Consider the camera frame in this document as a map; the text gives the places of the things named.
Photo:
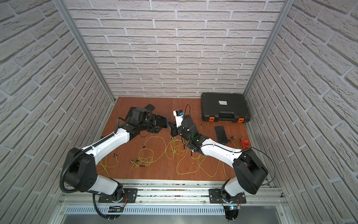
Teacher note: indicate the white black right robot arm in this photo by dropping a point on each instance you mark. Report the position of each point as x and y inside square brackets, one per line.
[250, 172]

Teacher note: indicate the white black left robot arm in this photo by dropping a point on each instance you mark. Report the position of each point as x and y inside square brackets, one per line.
[79, 172]

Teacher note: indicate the red handle tool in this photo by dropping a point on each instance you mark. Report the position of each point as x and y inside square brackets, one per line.
[245, 143]

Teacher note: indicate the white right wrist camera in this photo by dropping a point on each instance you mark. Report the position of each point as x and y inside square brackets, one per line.
[179, 116]

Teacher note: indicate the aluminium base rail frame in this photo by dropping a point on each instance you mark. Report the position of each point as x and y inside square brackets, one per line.
[175, 202]

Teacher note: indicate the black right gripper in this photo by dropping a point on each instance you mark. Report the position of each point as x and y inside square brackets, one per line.
[174, 128]

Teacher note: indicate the black phone far left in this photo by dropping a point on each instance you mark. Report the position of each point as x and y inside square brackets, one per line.
[129, 114]

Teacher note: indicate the black plastic tool case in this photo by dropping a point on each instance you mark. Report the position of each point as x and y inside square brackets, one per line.
[224, 107]

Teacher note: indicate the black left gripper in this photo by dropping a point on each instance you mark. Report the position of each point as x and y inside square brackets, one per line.
[155, 123]

